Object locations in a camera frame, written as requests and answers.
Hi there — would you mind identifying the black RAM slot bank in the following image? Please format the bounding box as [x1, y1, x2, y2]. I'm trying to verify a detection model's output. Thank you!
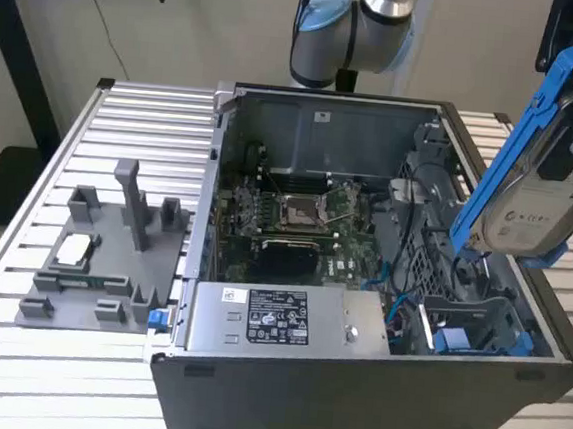
[267, 169, 362, 193]
[257, 222, 340, 243]

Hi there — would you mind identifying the metal socket cover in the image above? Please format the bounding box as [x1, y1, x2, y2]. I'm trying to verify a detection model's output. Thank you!
[319, 184, 363, 220]

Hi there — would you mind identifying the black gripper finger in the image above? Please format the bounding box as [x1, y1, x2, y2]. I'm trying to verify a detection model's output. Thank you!
[537, 127, 573, 183]

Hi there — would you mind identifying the thin locking lever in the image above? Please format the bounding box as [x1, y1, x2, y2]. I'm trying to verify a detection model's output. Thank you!
[261, 168, 287, 196]

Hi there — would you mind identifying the green motherboard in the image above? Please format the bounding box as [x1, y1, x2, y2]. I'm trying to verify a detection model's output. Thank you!
[207, 167, 389, 297]

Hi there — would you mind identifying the grey part rack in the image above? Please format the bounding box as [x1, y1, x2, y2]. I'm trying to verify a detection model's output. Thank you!
[14, 149, 200, 342]

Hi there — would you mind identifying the empty blue disk carrier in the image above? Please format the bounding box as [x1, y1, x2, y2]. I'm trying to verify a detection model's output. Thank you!
[433, 326, 489, 358]

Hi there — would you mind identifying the CPU socket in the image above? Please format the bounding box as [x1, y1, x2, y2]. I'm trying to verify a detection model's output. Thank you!
[277, 192, 327, 232]

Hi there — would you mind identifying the silver power supply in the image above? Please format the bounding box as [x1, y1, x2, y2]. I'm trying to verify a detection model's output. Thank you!
[186, 274, 394, 370]

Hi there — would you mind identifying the grey metal disk bay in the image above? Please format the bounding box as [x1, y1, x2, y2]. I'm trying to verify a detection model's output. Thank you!
[404, 288, 559, 370]

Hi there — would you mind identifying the green RAM stick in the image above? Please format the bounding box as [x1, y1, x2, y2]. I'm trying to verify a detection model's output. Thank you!
[56, 274, 114, 294]

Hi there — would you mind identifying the open grey PC case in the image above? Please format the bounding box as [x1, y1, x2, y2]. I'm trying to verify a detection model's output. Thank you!
[138, 74, 573, 429]

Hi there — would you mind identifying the silver CPU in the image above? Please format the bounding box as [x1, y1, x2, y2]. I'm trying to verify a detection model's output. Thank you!
[53, 232, 103, 269]

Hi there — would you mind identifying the grey metal drive cage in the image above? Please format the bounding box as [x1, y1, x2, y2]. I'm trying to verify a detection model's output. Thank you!
[377, 117, 481, 301]

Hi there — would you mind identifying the hard disk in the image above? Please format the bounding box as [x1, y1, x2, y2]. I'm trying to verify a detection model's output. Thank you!
[446, 25, 573, 275]

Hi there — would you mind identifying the blue case latch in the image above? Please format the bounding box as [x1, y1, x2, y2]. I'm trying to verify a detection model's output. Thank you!
[147, 307, 175, 337]

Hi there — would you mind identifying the blue disk wire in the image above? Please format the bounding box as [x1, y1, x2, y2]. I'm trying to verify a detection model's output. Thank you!
[360, 274, 430, 333]

